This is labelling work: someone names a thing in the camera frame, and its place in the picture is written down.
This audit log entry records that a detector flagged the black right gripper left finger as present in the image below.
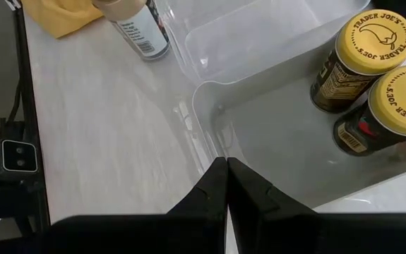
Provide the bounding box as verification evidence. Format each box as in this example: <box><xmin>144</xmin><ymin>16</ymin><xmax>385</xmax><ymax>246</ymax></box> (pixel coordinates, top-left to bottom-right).
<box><xmin>42</xmin><ymin>157</ymin><xmax>229</xmax><ymax>254</ymax></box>

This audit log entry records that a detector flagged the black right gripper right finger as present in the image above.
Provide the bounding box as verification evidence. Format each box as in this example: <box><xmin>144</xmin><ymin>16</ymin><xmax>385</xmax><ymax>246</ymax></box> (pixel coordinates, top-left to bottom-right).
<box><xmin>227</xmin><ymin>157</ymin><xmax>406</xmax><ymax>254</ymax></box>

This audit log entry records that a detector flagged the yellow-lid dark spice jar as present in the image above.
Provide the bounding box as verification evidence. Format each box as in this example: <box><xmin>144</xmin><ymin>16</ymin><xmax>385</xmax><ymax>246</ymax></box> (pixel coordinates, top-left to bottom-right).
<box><xmin>309</xmin><ymin>8</ymin><xmax>406</xmax><ymax>114</ymax></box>
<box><xmin>332</xmin><ymin>64</ymin><xmax>406</xmax><ymax>157</ymax></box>

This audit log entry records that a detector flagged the tan-lid white-label spice jar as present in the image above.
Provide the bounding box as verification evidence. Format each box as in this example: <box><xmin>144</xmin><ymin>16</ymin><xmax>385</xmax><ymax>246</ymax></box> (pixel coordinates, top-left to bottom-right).
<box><xmin>91</xmin><ymin>0</ymin><xmax>172</xmax><ymax>61</ymax></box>

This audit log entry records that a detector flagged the white plastic bin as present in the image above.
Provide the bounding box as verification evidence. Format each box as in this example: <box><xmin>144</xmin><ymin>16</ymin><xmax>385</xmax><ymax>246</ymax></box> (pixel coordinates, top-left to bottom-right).
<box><xmin>191</xmin><ymin>17</ymin><xmax>406</xmax><ymax>210</ymax></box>

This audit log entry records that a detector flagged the clear plastic bin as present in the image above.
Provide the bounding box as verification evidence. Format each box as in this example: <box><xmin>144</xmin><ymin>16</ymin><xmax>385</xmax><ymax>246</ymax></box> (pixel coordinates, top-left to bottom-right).
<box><xmin>158</xmin><ymin>0</ymin><xmax>372</xmax><ymax>85</ymax></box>

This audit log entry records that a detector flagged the yellow cloth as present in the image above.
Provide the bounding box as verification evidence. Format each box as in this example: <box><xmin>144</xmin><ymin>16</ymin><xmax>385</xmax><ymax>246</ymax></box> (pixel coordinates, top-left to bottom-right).
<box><xmin>20</xmin><ymin>0</ymin><xmax>105</xmax><ymax>40</ymax></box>

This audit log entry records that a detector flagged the small grey camera box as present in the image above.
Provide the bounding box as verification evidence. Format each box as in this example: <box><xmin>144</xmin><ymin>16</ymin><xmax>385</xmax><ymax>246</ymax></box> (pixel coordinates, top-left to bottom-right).
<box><xmin>0</xmin><ymin>138</ymin><xmax>40</xmax><ymax>183</ymax></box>

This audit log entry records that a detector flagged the black table frame rail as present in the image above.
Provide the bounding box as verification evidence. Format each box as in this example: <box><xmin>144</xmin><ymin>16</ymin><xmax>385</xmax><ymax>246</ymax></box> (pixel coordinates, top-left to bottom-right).
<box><xmin>4</xmin><ymin>0</ymin><xmax>52</xmax><ymax>229</ymax></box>

